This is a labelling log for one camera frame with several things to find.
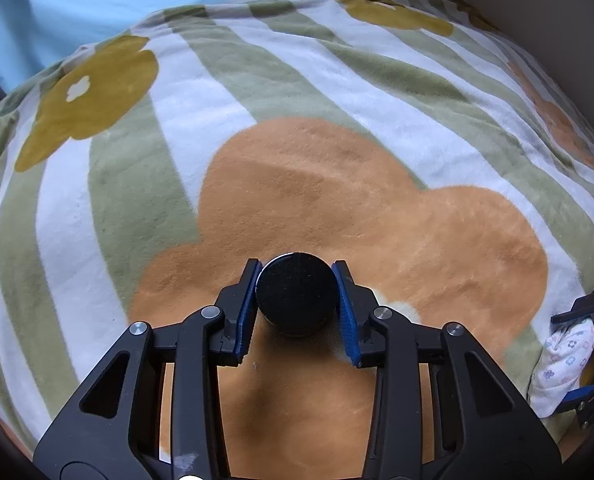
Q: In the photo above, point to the white floral socks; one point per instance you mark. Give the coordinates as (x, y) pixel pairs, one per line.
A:
(564, 360)

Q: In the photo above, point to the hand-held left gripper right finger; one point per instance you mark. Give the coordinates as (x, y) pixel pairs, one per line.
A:
(348, 320)

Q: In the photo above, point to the black round jar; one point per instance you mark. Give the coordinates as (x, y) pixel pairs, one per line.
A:
(297, 290)

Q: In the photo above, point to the striped floral blanket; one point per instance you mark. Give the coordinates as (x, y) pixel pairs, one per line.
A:
(327, 85)

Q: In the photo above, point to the light blue sheet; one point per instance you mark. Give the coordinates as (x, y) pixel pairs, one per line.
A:
(102, 0)

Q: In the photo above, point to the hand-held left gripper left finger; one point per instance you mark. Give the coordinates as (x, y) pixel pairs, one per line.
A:
(244, 320)

